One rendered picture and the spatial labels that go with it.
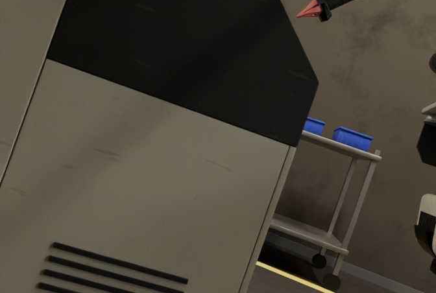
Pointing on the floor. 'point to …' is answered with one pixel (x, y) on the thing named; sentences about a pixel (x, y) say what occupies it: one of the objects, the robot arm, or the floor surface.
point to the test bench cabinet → (132, 194)
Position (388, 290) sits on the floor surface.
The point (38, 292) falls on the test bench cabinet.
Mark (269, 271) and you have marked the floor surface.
